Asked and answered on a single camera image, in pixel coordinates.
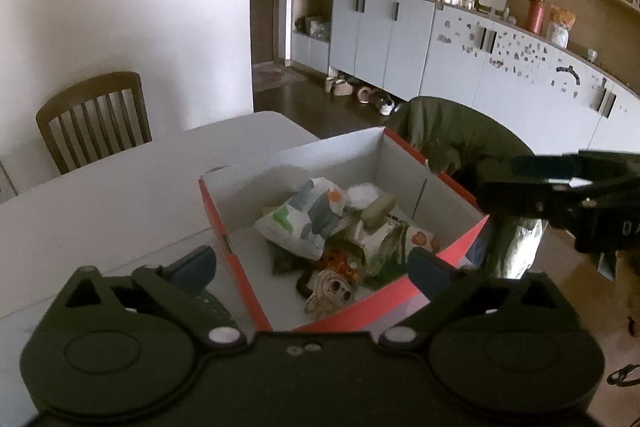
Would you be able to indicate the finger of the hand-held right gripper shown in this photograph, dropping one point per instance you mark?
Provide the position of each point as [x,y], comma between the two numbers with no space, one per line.
[520,199]
[542,164]

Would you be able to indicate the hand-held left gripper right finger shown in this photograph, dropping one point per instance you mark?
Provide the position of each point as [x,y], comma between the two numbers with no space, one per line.
[430,269]

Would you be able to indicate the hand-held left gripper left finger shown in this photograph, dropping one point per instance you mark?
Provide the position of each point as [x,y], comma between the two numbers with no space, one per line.
[192,269]

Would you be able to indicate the green cartoon pouch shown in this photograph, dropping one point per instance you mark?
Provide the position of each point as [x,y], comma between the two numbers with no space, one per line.
[395,247]

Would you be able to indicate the red cardboard box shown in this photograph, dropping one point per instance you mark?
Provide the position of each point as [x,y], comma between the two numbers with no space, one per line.
[370,304]

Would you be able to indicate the orange knotted charm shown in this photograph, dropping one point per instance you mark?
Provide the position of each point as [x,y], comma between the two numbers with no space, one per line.
[340,264]

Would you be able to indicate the white fluffy pom-pom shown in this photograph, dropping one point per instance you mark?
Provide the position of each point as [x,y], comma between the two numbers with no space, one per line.
[362,196]

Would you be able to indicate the printed white tissue packet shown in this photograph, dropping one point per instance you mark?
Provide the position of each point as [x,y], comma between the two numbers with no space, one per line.
[300,222]

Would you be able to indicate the dark speckled fan-shaped mat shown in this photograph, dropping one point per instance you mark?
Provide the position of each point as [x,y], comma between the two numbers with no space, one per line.
[220,312]

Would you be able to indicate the green covered chair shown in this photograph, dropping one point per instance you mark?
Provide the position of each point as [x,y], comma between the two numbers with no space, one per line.
[450,132]

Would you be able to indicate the clear bag orange contents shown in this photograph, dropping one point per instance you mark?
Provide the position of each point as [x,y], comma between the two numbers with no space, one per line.
[561,29]

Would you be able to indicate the pink bottle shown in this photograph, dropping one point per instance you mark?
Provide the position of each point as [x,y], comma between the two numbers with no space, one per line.
[536,14]

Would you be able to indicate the white sneaker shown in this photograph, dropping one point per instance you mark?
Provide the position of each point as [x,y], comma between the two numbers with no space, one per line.
[391,107]

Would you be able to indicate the pink slipper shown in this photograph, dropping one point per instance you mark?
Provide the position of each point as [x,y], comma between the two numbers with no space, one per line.
[369,95]

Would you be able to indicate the beige shoe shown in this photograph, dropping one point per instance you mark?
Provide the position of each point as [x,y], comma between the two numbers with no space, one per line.
[340,86]

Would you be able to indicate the brown wooden chair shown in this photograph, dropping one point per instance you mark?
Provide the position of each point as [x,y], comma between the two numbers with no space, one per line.
[90,89]

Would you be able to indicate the patterned doormat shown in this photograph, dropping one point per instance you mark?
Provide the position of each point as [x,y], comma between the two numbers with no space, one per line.
[277,76]

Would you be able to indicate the large white wall cabinet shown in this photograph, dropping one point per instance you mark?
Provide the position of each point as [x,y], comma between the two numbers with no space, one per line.
[400,37]

